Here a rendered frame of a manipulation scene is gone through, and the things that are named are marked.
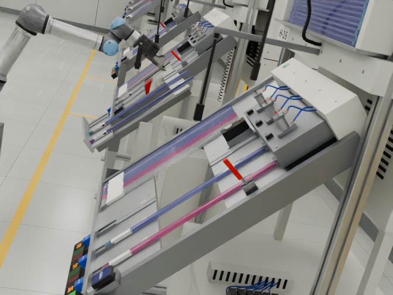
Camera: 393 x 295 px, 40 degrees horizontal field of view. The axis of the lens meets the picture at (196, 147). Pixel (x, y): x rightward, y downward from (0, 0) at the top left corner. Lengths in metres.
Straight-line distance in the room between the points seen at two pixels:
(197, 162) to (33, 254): 0.93
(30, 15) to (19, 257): 1.16
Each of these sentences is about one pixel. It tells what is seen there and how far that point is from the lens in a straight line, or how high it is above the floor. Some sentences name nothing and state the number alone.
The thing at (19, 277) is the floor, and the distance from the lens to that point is 2.65.
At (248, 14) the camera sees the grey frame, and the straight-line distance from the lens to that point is 2.52.
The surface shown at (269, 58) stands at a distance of 2.61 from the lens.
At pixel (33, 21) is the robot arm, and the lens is 2.67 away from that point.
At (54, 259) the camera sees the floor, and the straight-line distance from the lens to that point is 2.81.
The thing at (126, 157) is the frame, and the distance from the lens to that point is 3.40.
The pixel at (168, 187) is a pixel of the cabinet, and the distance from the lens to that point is 2.72.
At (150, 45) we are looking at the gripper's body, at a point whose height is 1.08.
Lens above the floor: 1.45
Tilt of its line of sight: 17 degrees down
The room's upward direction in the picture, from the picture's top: 13 degrees clockwise
